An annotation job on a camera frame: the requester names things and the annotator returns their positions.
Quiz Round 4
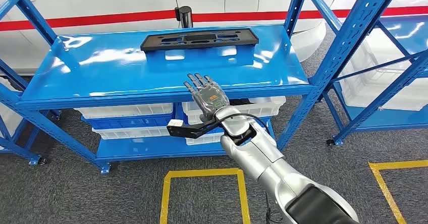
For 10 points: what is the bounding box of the yellow floor tape square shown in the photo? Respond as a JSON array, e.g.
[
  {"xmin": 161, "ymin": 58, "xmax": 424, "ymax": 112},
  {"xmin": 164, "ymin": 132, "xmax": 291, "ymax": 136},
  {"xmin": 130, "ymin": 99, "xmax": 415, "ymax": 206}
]
[{"xmin": 159, "ymin": 167, "xmax": 251, "ymax": 224}]

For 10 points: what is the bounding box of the black plastic car part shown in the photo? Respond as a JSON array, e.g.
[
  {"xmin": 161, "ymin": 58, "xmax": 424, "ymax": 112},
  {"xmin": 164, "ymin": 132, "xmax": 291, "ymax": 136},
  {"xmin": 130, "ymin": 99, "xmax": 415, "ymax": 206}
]
[{"xmin": 140, "ymin": 28, "xmax": 260, "ymax": 52}]

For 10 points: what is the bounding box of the black part in crate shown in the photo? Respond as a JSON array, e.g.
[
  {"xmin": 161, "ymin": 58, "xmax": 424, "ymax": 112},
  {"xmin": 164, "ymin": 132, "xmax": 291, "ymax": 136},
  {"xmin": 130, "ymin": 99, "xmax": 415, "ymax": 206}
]
[{"xmin": 230, "ymin": 98, "xmax": 252, "ymax": 107}]

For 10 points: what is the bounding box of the white plastic crate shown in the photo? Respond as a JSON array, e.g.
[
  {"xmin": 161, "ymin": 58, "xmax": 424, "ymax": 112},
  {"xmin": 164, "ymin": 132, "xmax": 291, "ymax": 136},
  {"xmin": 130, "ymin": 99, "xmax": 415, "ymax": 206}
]
[
  {"xmin": 92, "ymin": 126, "xmax": 171, "ymax": 140},
  {"xmin": 74, "ymin": 103, "xmax": 174, "ymax": 120},
  {"xmin": 339, "ymin": 28, "xmax": 428, "ymax": 112},
  {"xmin": 185, "ymin": 132, "xmax": 225, "ymax": 146},
  {"xmin": 182, "ymin": 96, "xmax": 287, "ymax": 126},
  {"xmin": 0, "ymin": 77, "xmax": 24, "ymax": 138}
]

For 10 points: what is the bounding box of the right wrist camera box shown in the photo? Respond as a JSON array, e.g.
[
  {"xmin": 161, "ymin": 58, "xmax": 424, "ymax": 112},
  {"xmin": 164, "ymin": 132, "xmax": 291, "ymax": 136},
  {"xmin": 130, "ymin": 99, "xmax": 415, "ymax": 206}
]
[{"xmin": 166, "ymin": 119, "xmax": 222, "ymax": 140}]

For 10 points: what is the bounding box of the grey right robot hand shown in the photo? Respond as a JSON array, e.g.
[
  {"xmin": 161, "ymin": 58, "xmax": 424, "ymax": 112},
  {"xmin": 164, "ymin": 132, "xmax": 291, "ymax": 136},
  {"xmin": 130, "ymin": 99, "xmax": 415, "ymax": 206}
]
[{"xmin": 183, "ymin": 72, "xmax": 231, "ymax": 122}]

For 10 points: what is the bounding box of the black stanchion post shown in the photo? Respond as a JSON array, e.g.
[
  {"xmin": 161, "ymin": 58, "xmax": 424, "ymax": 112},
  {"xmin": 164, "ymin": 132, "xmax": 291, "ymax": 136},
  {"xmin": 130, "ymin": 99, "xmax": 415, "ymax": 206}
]
[{"xmin": 174, "ymin": 6, "xmax": 194, "ymax": 29}]

